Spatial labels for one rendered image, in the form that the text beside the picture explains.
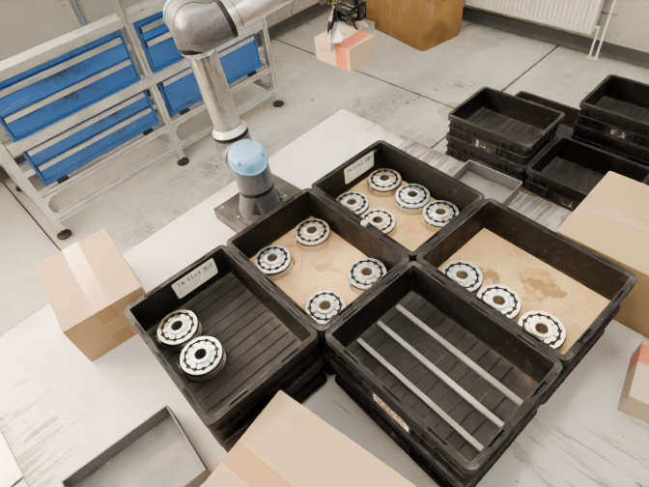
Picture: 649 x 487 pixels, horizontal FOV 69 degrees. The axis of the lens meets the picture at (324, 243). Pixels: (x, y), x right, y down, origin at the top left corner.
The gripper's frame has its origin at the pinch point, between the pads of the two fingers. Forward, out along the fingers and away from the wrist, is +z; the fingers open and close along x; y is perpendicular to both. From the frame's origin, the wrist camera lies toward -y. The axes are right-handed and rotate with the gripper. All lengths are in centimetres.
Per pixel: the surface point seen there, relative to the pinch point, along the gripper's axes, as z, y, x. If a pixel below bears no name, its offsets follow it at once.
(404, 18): 91, -124, 189
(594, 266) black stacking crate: 19, 99, -21
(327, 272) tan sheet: 27, 47, -59
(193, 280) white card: 21, 26, -87
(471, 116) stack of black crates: 61, 12, 69
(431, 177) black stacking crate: 19, 50, -18
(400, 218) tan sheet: 27, 50, -31
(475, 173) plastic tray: 39, 49, 12
